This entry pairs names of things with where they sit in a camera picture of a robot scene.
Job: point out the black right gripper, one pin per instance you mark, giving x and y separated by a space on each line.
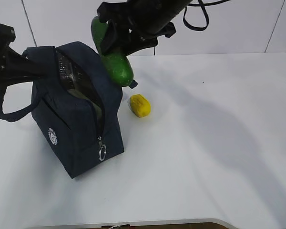
148 18

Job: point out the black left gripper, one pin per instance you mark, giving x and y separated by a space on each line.
13 64

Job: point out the green cucumber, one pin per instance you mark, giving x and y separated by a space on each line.
115 63

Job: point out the green lidded glass container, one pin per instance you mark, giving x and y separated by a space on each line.
97 109

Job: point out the yellow lemon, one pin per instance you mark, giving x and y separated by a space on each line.
140 105

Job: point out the navy blue lunch bag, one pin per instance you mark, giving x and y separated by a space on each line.
68 123

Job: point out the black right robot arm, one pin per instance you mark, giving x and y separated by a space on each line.
135 25

